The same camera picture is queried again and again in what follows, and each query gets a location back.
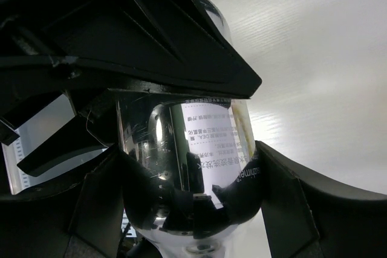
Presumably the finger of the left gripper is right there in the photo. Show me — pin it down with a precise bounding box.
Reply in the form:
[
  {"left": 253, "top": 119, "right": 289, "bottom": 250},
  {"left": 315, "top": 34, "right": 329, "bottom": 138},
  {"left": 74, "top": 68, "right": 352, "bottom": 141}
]
[
  {"left": 1, "top": 89, "right": 117, "bottom": 177},
  {"left": 1, "top": 0, "right": 262, "bottom": 98}
]

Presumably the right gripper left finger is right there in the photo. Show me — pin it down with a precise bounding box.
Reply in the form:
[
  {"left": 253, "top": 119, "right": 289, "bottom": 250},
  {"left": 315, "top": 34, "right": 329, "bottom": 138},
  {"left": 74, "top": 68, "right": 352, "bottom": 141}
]
[{"left": 0, "top": 143, "right": 158, "bottom": 258}]

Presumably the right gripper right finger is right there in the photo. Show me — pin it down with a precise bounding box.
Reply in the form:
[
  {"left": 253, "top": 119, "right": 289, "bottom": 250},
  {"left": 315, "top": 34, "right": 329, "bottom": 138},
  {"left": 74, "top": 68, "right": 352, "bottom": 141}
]
[{"left": 256, "top": 141, "right": 386, "bottom": 257}]

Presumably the slotted cable duct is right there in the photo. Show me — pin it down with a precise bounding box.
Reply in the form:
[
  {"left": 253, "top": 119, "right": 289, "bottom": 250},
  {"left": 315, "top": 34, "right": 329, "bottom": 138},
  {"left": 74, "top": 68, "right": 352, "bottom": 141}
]
[{"left": 1, "top": 131, "right": 31, "bottom": 195}]

